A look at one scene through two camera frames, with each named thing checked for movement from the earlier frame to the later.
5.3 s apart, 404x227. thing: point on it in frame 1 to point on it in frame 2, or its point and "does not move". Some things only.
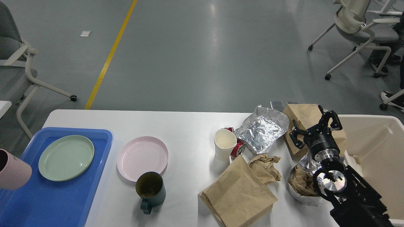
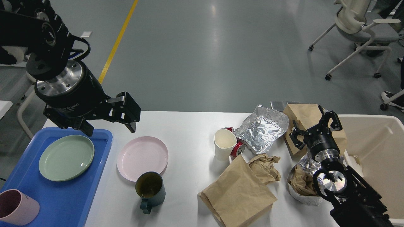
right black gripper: x=320 y=140 does not move
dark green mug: x=150 y=186 does not move
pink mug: x=14 y=173 to x=16 y=208
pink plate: x=142 y=154 does not move
